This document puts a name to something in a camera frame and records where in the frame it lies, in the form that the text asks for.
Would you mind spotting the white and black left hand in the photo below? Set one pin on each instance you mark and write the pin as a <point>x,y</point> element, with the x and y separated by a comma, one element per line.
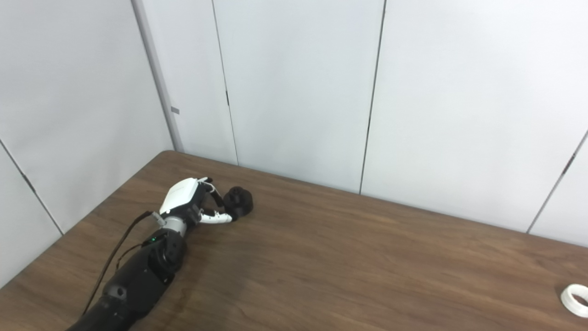
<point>180,195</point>

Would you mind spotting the round black part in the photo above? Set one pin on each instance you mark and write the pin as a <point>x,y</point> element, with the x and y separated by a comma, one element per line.
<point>241,202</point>

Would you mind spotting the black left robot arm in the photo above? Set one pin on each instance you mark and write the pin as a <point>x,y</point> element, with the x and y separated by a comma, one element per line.
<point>138,280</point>

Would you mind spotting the grey corner post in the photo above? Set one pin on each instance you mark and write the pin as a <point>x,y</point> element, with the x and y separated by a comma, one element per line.
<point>158,78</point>

